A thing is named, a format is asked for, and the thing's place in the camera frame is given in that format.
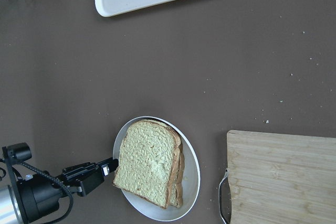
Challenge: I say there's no white oval plate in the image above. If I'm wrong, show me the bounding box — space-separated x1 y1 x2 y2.
112 116 201 222

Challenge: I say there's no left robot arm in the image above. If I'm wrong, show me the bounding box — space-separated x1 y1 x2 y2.
1 143 119 223

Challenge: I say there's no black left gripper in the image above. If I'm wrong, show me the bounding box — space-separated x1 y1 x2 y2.
2 143 119 223

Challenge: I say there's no bread slice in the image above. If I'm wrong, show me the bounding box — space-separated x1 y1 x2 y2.
113 119 177 209
158 122 185 208

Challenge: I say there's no wooden cutting board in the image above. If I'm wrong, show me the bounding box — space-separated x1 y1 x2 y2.
227 130 335 223

